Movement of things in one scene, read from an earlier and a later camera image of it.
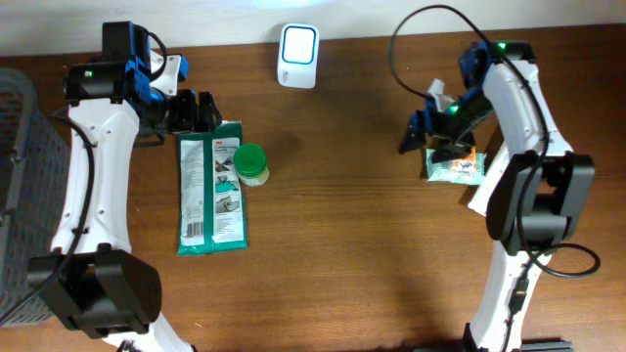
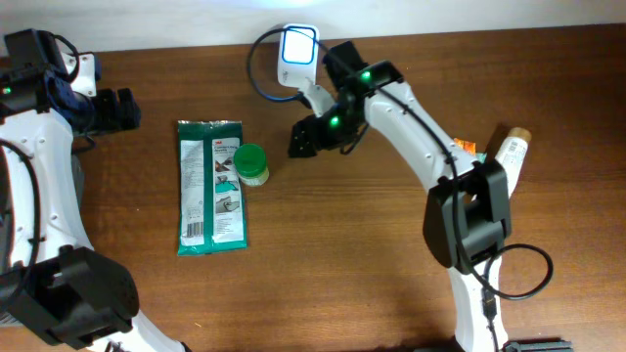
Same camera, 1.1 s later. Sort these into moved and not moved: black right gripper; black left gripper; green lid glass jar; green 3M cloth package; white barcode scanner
Moved: black right gripper; black left gripper
Not moved: green lid glass jar; green 3M cloth package; white barcode scanner
